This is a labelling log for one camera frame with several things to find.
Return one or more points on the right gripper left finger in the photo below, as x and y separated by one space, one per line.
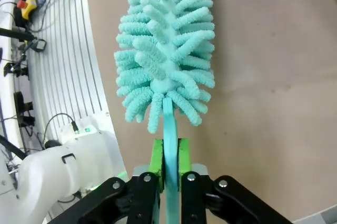
126 197

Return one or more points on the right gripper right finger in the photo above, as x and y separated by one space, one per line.
210 197

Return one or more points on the teal chenille duster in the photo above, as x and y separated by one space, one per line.
168 37

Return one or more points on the small black screen device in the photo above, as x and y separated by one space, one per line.
40 45

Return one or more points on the black bar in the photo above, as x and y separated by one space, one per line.
15 34

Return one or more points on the yellow red emergency stop button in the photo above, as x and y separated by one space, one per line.
27 4

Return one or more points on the black clamp bracket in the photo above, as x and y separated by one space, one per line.
14 68
23 108

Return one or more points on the slotted aluminium base plate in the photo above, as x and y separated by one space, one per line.
71 50

